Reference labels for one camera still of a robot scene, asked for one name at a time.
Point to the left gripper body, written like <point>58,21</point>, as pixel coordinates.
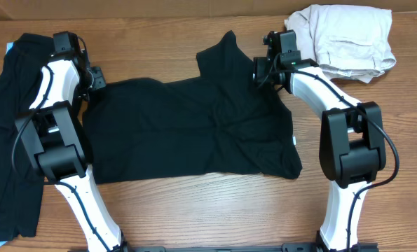
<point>94,79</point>

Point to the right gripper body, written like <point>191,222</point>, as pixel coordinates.
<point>263,71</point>

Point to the black t-shirt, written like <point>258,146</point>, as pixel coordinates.
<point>219,121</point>

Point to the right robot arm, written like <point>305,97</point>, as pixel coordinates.
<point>352,148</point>

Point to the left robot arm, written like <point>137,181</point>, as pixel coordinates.
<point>56,145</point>

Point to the folded beige shorts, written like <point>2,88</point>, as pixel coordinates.
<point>346,41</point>

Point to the light blue cloth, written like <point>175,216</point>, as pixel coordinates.
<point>9,46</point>

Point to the black garment pile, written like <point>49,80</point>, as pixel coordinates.
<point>20,196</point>

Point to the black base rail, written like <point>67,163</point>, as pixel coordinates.
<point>222,249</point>

